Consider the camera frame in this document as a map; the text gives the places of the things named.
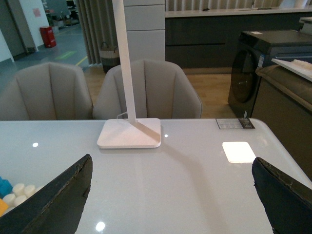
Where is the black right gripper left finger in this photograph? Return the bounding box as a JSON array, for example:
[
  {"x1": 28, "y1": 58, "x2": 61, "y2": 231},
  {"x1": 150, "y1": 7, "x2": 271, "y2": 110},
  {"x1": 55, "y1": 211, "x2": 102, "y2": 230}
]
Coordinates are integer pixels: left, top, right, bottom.
[{"x1": 0, "y1": 154, "x2": 93, "y2": 234}]

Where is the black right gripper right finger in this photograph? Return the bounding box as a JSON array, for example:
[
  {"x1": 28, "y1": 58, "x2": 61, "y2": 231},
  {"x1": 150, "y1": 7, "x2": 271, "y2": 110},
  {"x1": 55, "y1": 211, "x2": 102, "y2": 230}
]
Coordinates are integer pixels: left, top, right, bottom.
[{"x1": 252, "y1": 157, "x2": 312, "y2": 234}]

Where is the white studded base plate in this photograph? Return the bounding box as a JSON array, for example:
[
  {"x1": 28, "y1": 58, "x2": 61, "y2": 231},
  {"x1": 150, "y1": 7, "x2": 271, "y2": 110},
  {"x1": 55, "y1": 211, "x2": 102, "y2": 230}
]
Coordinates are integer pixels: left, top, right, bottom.
[{"x1": 1, "y1": 183, "x2": 43, "y2": 215}]

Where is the yellow toy brick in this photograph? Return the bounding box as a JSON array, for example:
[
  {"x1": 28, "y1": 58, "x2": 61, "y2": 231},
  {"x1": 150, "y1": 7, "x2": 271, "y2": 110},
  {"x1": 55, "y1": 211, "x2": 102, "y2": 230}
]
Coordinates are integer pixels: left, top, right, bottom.
[{"x1": 0, "y1": 199, "x2": 9, "y2": 216}]

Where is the blue toy brick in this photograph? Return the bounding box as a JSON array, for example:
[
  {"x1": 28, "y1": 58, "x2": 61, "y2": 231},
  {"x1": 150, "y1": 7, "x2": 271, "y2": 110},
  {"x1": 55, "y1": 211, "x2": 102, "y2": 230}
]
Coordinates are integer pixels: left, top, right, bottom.
[{"x1": 0, "y1": 177, "x2": 13, "y2": 199}]

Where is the olive padded furniture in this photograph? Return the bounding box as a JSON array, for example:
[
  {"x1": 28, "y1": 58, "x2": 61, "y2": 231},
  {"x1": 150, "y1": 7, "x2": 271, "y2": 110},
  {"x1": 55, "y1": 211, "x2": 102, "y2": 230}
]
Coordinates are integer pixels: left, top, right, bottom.
[{"x1": 252, "y1": 65, "x2": 312, "y2": 178}]

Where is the black white label sticker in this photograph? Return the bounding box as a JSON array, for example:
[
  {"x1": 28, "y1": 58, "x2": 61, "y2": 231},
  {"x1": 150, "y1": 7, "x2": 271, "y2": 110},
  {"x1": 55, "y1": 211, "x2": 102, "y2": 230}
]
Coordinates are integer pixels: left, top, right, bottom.
[{"x1": 216, "y1": 118, "x2": 255, "y2": 129}]

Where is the white desk lamp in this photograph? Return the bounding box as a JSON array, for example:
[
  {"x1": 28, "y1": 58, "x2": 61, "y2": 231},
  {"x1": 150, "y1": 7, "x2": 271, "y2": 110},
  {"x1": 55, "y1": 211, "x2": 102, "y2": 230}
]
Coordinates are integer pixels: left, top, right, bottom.
[{"x1": 97, "y1": 0, "x2": 161, "y2": 149}]

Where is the beige chair left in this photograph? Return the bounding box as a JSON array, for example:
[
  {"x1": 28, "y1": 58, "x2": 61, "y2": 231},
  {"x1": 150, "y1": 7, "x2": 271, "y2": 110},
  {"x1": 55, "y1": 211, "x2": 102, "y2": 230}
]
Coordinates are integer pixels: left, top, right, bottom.
[{"x1": 0, "y1": 62, "x2": 93, "y2": 120}]

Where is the beige chair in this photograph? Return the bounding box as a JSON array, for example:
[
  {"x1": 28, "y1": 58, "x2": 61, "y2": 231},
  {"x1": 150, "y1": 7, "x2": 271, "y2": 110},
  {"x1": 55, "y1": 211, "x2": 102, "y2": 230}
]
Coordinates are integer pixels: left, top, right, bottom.
[
  {"x1": 0, "y1": 62, "x2": 93, "y2": 120},
  {"x1": 93, "y1": 59, "x2": 202, "y2": 120}
]

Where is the white tray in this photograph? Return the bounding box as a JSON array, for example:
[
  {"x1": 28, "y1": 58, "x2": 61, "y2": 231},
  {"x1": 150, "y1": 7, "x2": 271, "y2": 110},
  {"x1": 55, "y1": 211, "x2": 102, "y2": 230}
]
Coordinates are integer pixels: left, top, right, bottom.
[{"x1": 272, "y1": 58, "x2": 312, "y2": 81}]

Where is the beige chair right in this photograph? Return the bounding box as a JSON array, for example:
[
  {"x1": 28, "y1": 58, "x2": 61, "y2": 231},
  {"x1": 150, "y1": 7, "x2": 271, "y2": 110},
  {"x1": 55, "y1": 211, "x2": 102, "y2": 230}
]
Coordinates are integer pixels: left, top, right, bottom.
[{"x1": 93, "y1": 59, "x2": 202, "y2": 120}]

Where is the black washing machine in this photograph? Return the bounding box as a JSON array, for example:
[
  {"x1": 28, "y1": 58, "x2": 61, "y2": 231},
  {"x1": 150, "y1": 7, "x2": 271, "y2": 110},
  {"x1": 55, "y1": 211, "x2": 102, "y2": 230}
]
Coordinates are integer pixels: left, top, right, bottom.
[{"x1": 228, "y1": 30, "x2": 312, "y2": 117}]

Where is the woven laundry basket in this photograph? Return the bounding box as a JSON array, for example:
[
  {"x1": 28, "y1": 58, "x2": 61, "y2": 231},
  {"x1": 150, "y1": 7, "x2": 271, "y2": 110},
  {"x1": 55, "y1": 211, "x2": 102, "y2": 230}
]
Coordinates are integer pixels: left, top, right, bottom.
[{"x1": 99, "y1": 42, "x2": 120, "y2": 73}]

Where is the red bin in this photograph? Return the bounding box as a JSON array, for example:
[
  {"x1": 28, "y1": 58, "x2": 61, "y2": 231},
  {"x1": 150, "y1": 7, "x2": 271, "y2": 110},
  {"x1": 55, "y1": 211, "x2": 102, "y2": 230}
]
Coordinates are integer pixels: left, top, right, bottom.
[{"x1": 39, "y1": 26, "x2": 57, "y2": 48}]

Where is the dark counter with drawers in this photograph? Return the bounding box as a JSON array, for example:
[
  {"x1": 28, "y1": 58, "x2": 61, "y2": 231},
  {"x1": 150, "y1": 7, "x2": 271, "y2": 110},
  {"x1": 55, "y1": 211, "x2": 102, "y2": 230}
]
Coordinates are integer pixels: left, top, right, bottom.
[{"x1": 165, "y1": 7, "x2": 312, "y2": 68}]

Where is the white tall cabinet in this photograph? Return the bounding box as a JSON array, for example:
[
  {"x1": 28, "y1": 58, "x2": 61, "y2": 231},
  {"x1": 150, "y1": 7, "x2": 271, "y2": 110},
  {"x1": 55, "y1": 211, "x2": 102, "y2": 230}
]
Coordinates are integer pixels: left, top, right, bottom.
[{"x1": 124, "y1": 0, "x2": 165, "y2": 61}]

